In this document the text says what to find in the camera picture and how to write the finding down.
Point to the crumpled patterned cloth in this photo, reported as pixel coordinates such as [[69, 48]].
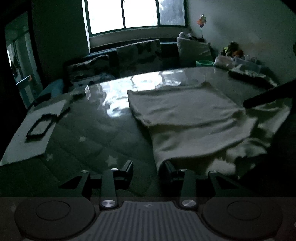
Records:
[[243, 74]]

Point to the dark quilted star mat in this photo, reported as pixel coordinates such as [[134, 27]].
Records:
[[101, 133]]

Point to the flat camouflage cushion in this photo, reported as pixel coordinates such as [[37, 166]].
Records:
[[89, 68]]

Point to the white plastic bag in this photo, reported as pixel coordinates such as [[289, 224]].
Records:
[[224, 62]]

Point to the blue cushion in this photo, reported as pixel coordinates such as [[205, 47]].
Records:
[[54, 89]]

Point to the beige cloth garment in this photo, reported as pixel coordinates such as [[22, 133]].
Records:
[[198, 127]]

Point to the light grey pillow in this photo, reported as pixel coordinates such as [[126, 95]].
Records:
[[191, 51]]

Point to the green bowl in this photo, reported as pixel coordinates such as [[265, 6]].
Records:
[[204, 63]]

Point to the window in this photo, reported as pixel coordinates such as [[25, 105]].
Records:
[[114, 15]]

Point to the white paper sheet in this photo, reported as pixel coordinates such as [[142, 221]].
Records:
[[19, 149]]

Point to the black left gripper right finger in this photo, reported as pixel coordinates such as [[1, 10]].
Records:
[[190, 190]]

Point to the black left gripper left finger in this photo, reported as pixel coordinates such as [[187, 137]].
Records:
[[106, 183]]

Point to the dark sofa bench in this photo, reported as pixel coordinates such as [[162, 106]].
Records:
[[170, 58]]

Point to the small clear plastic box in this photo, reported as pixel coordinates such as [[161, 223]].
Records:
[[81, 92]]

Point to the colourful pinwheel toy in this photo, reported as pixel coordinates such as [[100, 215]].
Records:
[[201, 22]]

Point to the plush toy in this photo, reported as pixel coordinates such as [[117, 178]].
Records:
[[232, 50]]

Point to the black rectangular frame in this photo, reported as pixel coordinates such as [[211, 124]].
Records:
[[40, 127]]

